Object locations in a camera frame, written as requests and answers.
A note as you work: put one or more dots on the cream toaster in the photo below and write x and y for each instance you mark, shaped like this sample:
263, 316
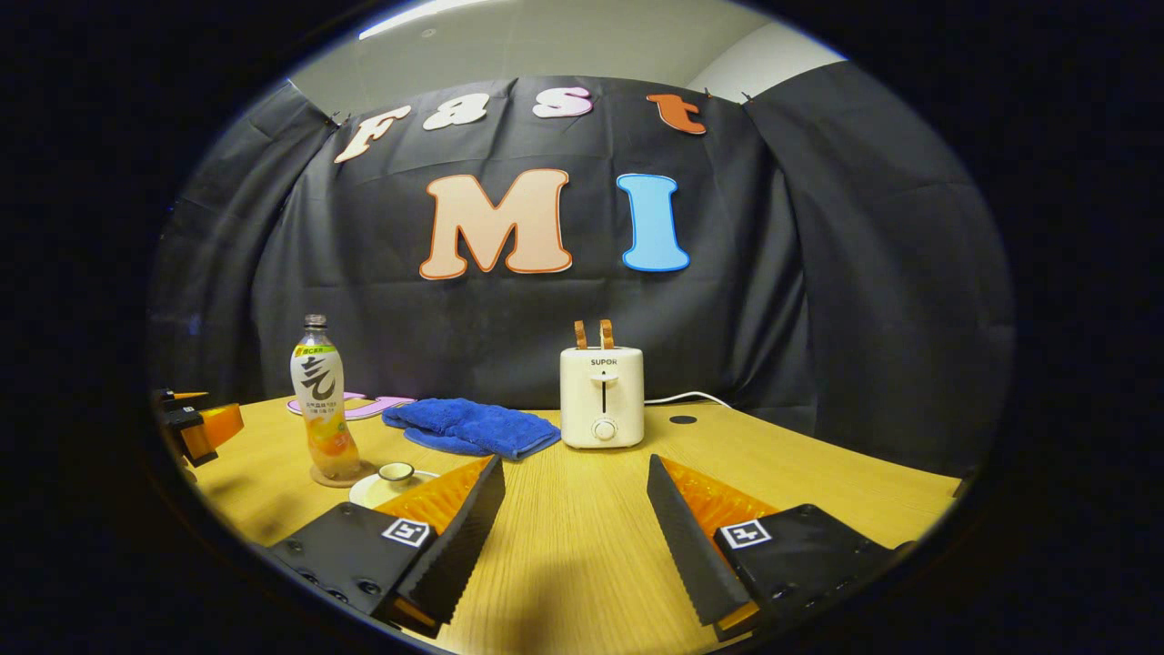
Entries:
602, 400

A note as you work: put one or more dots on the cream teacup lid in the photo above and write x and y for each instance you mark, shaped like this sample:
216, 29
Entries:
396, 470

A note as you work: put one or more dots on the cream ceramic teacup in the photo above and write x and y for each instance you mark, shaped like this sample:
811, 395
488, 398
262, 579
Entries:
362, 496

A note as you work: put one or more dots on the clear labelled water bottle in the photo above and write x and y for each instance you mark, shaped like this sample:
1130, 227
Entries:
326, 409

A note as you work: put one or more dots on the toasted bread slice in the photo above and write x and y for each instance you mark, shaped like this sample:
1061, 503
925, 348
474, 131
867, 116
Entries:
607, 334
580, 335

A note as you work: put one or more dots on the round brown coaster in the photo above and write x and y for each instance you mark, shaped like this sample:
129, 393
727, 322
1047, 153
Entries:
364, 478

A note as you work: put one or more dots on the black backdrop cloth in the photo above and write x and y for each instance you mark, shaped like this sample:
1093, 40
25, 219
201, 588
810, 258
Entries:
773, 318

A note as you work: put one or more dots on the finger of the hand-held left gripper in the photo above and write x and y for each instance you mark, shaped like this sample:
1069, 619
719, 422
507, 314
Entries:
214, 428
177, 398

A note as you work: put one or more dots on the blue folded towel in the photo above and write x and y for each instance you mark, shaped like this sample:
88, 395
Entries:
473, 426

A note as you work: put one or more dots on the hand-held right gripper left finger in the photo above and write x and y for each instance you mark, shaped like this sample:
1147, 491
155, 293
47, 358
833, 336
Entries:
464, 537

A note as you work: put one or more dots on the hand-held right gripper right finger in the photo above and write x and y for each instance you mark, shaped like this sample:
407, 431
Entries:
691, 546

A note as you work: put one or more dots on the purple foam letter cutout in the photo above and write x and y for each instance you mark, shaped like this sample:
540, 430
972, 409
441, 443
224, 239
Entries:
382, 408

